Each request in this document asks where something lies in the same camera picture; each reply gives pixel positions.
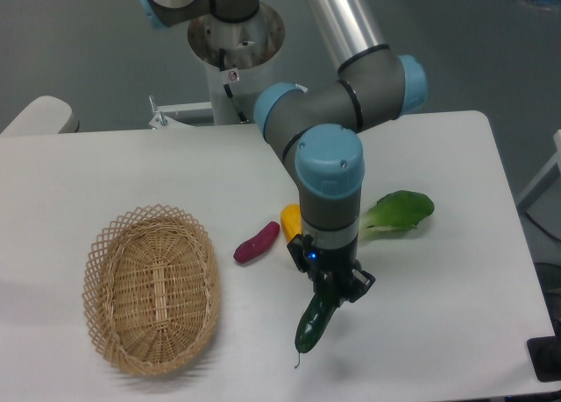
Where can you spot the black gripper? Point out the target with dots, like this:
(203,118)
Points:
(327,267)

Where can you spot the green cucumber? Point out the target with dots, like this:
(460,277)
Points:
(313,323)

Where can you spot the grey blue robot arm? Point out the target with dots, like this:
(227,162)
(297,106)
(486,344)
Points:
(314,132)

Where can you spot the yellow bell pepper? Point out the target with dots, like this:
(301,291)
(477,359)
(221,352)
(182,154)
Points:
(291,221)

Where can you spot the green bok choy leaf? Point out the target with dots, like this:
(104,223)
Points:
(400,211)

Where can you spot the purple sweet potato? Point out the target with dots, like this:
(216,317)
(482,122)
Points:
(257,245)

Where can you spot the woven wicker basket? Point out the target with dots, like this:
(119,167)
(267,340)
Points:
(151,292)

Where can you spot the black device at edge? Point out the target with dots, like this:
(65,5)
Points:
(545,357)

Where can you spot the white furniture leg right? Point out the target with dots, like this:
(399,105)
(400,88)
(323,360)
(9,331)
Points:
(542,180)

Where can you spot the white chair armrest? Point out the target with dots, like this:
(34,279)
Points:
(46,115)

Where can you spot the white metal base frame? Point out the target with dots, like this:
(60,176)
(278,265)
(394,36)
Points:
(178,115)

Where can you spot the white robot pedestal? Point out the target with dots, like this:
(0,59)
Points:
(238,60)

